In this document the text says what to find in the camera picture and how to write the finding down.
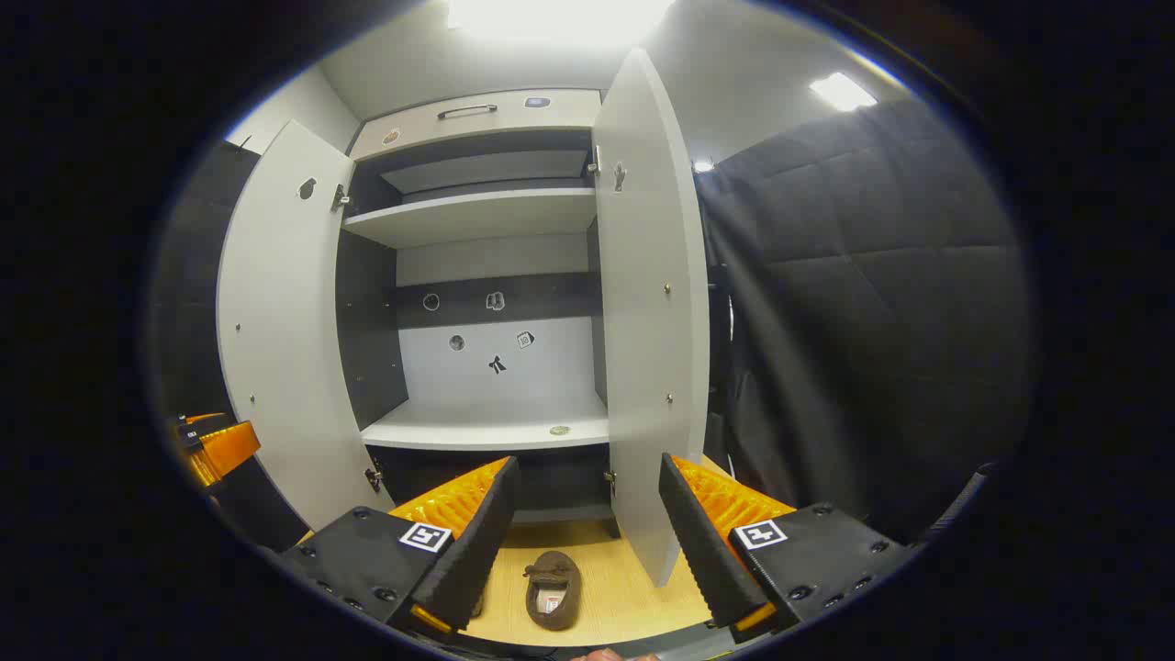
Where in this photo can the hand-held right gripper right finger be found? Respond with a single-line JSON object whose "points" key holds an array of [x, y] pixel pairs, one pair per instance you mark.
{"points": [[702, 551]]}

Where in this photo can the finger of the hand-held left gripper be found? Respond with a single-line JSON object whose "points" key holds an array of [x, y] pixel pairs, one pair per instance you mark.
{"points": [[228, 448]]}

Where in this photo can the grey cabinet drawer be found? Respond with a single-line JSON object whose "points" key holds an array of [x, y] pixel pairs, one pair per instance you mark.
{"points": [[514, 124]]}

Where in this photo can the brown fuzzy shoe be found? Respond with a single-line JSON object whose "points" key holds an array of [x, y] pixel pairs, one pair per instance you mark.
{"points": [[553, 592]]}

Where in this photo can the grey shoe cabinet door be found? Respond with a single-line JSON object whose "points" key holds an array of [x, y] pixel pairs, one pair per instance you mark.
{"points": [[647, 349], [285, 321]]}

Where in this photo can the large ceiling light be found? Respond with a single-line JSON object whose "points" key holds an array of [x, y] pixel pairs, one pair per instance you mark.
{"points": [[560, 18]]}

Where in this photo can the rectangular ceiling light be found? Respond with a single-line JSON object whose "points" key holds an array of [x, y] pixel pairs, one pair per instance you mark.
{"points": [[842, 92]]}

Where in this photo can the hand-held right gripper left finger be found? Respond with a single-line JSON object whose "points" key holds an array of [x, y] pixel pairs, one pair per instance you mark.
{"points": [[473, 551]]}

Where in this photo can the grey shoe cabinet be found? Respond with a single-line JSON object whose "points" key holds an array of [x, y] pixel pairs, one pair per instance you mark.
{"points": [[486, 424]]}

